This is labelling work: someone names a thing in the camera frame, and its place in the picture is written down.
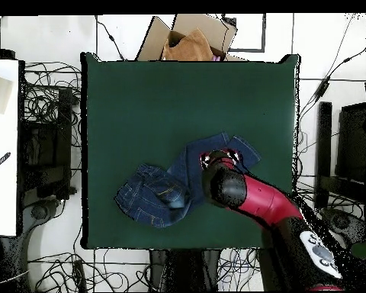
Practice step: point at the purple cloth piece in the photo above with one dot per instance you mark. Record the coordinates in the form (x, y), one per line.
(216, 58)

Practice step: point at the black rectangular frame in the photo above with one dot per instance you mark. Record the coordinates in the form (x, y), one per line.
(263, 33)

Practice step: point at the brown cardboard box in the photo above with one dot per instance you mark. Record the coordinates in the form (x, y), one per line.
(152, 42)

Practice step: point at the white table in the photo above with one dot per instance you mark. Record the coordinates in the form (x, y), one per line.
(3, 198)

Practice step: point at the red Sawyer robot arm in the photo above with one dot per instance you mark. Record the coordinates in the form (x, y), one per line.
(262, 198)

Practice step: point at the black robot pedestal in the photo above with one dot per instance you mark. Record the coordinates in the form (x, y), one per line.
(183, 271)

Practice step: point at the black power strip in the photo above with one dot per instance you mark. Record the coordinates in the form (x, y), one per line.
(79, 274)

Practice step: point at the blue denim jeans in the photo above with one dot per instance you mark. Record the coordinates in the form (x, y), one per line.
(152, 195)

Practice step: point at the black threaded rod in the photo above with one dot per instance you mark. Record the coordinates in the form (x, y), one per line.
(0, 162)

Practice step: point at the dark green table cloth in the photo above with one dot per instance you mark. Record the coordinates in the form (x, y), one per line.
(140, 106)

